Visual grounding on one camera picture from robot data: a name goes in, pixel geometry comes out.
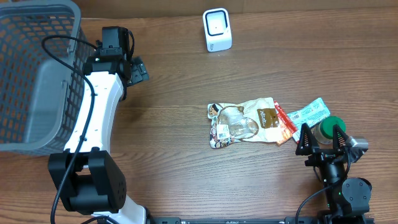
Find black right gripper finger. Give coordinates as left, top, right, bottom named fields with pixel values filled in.
left=295, top=123, right=320, bottom=154
left=332, top=124, right=349, bottom=151

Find green lidded jar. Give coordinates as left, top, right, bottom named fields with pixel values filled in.
left=313, top=116, right=346, bottom=145

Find orange Kleenex tissue pack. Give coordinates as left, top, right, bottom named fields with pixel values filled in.
left=277, top=123, right=293, bottom=146

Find red stick sachet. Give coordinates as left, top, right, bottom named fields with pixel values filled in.
left=274, top=100, right=298, bottom=136

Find teal wet wipes pack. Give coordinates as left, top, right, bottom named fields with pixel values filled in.
left=287, top=98, right=331, bottom=131

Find beige Pantree snack pouch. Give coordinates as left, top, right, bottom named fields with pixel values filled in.
left=207, top=97, right=283, bottom=149

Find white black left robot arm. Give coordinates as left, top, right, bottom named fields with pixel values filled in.
left=48, top=26, right=155, bottom=224

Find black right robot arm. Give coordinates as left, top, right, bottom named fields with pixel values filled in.
left=293, top=123, right=374, bottom=223

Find white barcode scanner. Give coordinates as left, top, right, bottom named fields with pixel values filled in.
left=202, top=8, right=233, bottom=52

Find grey plastic mesh basket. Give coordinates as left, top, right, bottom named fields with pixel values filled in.
left=1, top=1, right=93, bottom=156

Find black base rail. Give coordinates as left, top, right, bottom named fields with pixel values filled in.
left=146, top=216, right=375, bottom=224

